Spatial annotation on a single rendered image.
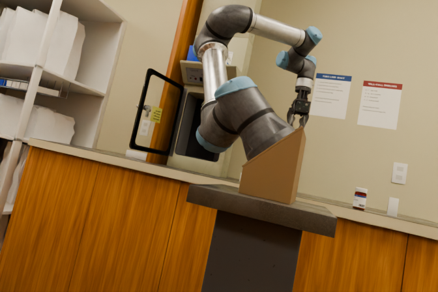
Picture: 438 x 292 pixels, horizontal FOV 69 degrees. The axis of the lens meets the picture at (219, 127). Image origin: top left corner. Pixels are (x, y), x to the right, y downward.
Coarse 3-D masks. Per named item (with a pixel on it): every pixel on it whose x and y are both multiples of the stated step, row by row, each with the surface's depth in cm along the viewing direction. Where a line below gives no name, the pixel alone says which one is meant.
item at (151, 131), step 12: (144, 84) 152; (156, 84) 159; (168, 84) 167; (180, 84) 176; (156, 96) 160; (168, 96) 168; (144, 108) 153; (156, 108) 161; (168, 108) 169; (144, 120) 154; (156, 120) 162; (168, 120) 170; (132, 132) 149; (144, 132) 155; (156, 132) 163; (168, 132) 172; (144, 144) 156; (156, 144) 164; (168, 144) 173
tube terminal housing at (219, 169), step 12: (228, 48) 177; (240, 48) 175; (240, 60) 174; (204, 96) 185; (168, 156) 176; (180, 156) 174; (228, 156) 173; (180, 168) 173; (192, 168) 171; (204, 168) 169; (216, 168) 167
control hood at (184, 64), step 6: (186, 66) 172; (192, 66) 171; (198, 66) 169; (228, 66) 163; (234, 66) 162; (228, 72) 165; (234, 72) 163; (240, 72) 169; (186, 78) 176; (228, 78) 167; (192, 84) 178; (198, 84) 176
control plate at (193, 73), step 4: (188, 68) 172; (192, 68) 171; (196, 68) 170; (188, 72) 174; (192, 72) 173; (196, 72) 172; (200, 72) 171; (188, 76) 175; (192, 76) 174; (196, 76) 173; (200, 76) 172; (188, 80) 177; (192, 80) 176; (196, 80) 175
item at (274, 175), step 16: (288, 144) 75; (304, 144) 88; (256, 160) 76; (272, 160) 75; (288, 160) 74; (256, 176) 76; (272, 176) 75; (288, 176) 74; (240, 192) 76; (256, 192) 75; (272, 192) 74; (288, 192) 73
